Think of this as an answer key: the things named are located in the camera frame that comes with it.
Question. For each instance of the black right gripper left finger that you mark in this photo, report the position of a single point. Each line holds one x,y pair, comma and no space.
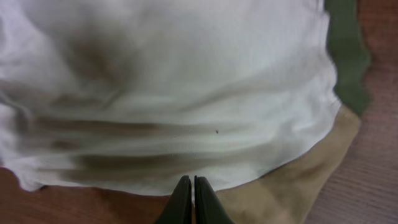
178,209

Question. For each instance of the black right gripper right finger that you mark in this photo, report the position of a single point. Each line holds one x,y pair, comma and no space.
208,208

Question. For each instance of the white camouflage baby garment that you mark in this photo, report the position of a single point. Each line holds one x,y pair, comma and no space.
260,97

